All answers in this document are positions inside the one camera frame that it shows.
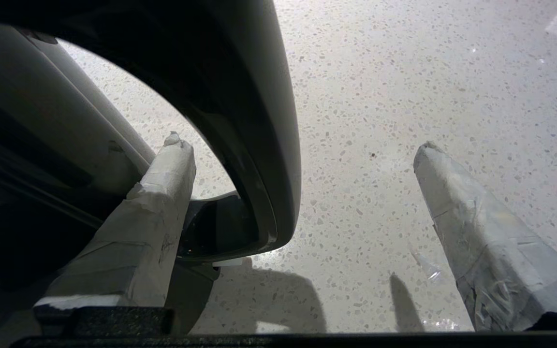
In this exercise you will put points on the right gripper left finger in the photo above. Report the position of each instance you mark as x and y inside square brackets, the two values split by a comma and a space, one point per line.
[148, 232]

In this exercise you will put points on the black electric kettle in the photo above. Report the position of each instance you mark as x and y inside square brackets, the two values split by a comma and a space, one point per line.
[240, 96]

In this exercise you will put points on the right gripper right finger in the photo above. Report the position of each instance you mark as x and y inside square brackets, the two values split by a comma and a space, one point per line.
[491, 251]

